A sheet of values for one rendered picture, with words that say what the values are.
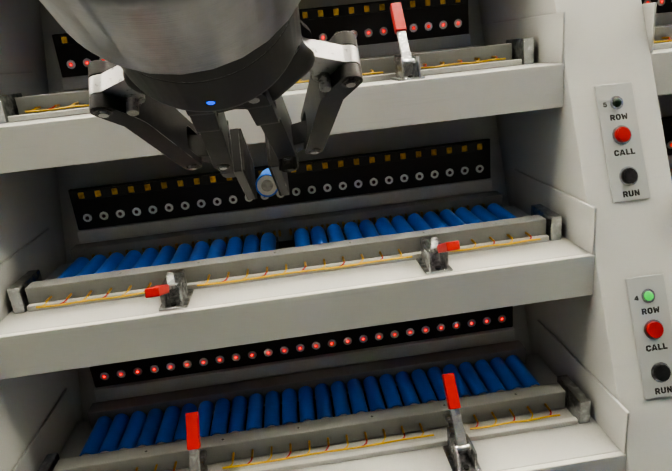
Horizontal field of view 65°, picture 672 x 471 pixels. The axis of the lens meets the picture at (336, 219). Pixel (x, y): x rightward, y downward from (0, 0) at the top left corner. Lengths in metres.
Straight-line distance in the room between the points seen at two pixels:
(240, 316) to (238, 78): 0.36
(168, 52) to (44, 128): 0.44
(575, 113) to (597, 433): 0.34
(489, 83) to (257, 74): 0.41
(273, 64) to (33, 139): 0.42
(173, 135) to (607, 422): 0.52
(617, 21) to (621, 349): 0.34
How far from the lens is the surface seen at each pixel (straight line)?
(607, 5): 0.66
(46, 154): 0.60
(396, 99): 0.56
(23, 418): 0.68
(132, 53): 0.17
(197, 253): 0.62
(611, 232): 0.61
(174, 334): 0.55
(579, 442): 0.64
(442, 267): 0.55
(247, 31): 0.17
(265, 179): 0.41
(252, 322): 0.54
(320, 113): 0.29
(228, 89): 0.20
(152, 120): 0.29
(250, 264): 0.57
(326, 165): 0.68
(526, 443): 0.63
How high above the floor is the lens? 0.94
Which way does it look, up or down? 3 degrees up
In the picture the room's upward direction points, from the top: 8 degrees counter-clockwise
